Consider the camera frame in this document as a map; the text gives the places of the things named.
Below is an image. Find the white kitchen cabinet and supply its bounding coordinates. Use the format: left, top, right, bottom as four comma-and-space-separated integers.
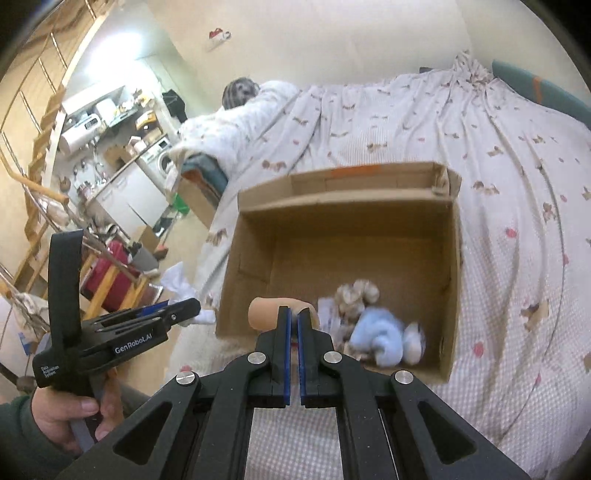
86, 162, 169, 237

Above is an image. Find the green plastic object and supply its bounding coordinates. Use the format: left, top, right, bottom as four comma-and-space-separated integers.
172, 193, 190, 216

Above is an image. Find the white crumpled tissue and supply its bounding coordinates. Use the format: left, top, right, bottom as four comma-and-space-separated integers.
160, 261, 216, 327

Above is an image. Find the open cardboard box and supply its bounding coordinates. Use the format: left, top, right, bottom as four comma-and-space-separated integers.
216, 162, 462, 383

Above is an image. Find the white washing machine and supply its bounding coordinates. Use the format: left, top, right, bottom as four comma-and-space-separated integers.
137, 135, 172, 190

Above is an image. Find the clear plastic bag white item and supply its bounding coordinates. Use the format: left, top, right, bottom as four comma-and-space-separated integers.
318, 297, 352, 353

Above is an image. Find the cardboard box beside bed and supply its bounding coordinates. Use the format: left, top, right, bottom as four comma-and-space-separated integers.
177, 177, 218, 227

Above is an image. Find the cream fabric flower scrunchie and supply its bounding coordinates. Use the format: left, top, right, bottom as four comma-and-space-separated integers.
335, 279, 381, 323

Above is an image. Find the red white wall hook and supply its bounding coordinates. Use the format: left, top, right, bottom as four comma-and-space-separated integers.
208, 28, 231, 47

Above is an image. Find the striped grey pillow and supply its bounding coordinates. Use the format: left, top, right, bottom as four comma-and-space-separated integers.
221, 77, 259, 110

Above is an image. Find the dark green sleeve forearm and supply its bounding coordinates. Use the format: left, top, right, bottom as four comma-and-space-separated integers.
0, 396, 75, 479

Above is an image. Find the wooden chair frame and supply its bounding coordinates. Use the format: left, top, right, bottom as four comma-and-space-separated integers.
0, 174, 151, 324

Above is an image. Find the light blue plush toy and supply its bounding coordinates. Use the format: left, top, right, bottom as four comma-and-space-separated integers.
348, 307, 426, 368

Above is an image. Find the dog print bed cover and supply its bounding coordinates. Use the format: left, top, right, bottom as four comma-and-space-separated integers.
168, 53, 590, 479

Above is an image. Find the person's left hand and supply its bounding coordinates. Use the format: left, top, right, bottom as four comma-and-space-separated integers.
31, 369, 124, 454

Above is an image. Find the teal orange mattress edge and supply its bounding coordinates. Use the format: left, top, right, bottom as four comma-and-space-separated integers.
492, 60, 590, 128

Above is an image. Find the tan soft cylinder toy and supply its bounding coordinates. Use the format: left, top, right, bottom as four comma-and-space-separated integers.
247, 297, 320, 332

